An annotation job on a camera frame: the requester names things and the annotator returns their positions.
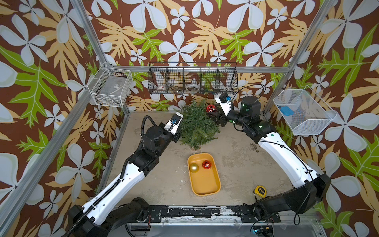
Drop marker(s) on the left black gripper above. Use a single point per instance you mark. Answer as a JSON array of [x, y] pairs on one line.
[[174, 137]]

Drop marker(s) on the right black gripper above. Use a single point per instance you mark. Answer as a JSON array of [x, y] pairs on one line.
[[219, 117]]

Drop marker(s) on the red faceted ball ornament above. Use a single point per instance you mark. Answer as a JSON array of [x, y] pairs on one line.
[[211, 108]]

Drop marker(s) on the gold ball ornament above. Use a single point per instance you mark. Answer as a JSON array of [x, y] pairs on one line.
[[194, 168]]

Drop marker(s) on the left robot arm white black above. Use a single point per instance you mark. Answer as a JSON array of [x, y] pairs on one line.
[[87, 220]]

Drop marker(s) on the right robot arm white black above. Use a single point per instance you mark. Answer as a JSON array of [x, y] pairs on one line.
[[309, 186]]

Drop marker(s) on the small green christmas tree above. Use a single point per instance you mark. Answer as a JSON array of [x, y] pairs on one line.
[[197, 128]]

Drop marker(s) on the white tape roll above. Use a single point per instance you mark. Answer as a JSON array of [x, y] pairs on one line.
[[192, 87]]

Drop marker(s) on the yellow plastic tray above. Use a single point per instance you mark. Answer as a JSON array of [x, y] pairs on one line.
[[204, 182]]

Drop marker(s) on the blue object in basket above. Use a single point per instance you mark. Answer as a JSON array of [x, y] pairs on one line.
[[286, 111]]

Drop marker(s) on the yellow tape measure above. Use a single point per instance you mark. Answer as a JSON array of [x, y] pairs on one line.
[[260, 191]]

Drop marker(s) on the white mesh basket right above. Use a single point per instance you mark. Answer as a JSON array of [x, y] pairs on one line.
[[312, 115]]

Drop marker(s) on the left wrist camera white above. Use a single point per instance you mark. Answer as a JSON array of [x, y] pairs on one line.
[[173, 125]]

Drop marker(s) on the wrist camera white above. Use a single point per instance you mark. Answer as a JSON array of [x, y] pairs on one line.
[[225, 101], [173, 125]]

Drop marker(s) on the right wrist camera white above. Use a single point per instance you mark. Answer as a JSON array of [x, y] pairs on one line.
[[225, 101]]

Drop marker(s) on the black wire basket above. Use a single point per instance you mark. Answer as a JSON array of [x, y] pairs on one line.
[[211, 77]]

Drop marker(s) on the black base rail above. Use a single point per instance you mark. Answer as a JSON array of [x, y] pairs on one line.
[[156, 213]]

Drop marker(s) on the white wire basket left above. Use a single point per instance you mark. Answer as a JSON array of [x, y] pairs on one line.
[[109, 87]]

